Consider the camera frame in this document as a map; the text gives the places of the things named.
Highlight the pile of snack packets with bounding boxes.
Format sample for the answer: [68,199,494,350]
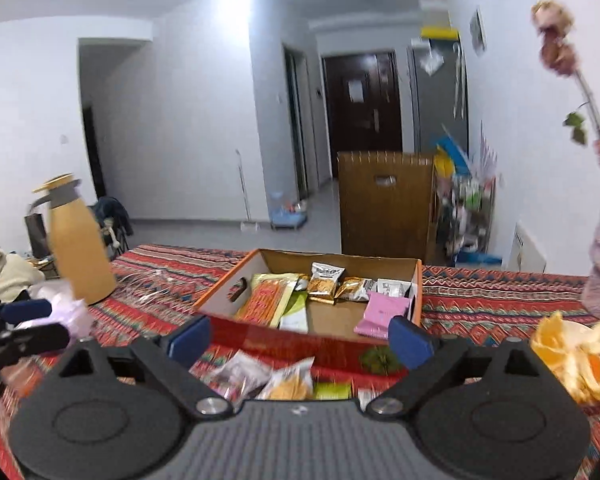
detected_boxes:
[207,350,377,407]

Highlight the dark brown entrance door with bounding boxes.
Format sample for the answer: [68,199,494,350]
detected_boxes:
[322,51,403,181]

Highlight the gold snack packet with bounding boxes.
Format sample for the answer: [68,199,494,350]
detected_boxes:
[335,277,373,302]

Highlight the orange peels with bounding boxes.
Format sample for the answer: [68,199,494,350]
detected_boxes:
[531,311,600,401]

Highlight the grey side door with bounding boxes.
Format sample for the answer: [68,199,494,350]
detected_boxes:
[283,44,317,198]

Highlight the silver black snack packet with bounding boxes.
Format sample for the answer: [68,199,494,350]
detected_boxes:
[307,262,345,302]

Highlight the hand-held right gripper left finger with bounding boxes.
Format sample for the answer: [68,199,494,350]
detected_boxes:
[52,315,233,418]

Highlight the blue floor tray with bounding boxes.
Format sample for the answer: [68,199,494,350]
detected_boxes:
[269,191,309,231]

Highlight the clear plastic bag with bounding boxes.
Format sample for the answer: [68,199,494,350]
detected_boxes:
[420,45,446,76]

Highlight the white snack packet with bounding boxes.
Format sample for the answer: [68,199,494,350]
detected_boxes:
[375,279,413,299]

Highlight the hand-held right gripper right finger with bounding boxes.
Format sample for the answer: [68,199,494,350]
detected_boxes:
[365,316,551,420]

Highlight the white wall frame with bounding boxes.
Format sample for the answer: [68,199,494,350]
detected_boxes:
[470,7,487,56]

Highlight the dark backpack on chair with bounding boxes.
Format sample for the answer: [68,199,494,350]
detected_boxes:
[92,196,131,258]

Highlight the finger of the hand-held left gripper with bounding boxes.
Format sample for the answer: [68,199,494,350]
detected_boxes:
[0,299,52,331]
[0,323,71,361]

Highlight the orange patterned snack packet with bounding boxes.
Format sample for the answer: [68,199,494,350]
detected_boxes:
[235,279,301,325]

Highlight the white folded umbrella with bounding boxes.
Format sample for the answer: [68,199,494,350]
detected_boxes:
[452,42,468,116]

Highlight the light green snack packet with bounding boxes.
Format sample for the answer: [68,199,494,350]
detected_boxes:
[279,291,310,335]

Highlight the purple tissue pack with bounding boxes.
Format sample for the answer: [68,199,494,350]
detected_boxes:
[27,280,93,341]

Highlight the yellow thermos jug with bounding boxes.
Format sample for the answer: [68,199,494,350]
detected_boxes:
[32,174,117,306]

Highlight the dried pink roses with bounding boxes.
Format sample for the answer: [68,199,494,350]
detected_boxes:
[531,0,600,158]

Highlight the pink snack packet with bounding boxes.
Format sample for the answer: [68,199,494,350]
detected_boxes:
[354,292,413,338]

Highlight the black paper bag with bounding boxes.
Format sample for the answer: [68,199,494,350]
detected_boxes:
[24,213,49,261]

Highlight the beige cloth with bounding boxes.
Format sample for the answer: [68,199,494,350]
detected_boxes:
[0,249,46,306]

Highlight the cluttered storage rack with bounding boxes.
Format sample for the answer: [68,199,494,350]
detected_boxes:
[432,132,503,267]

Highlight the grey fridge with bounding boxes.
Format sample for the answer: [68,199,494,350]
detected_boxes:
[407,42,470,156]

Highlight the red cardboard box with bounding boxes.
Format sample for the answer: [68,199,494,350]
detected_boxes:
[192,152,437,377]

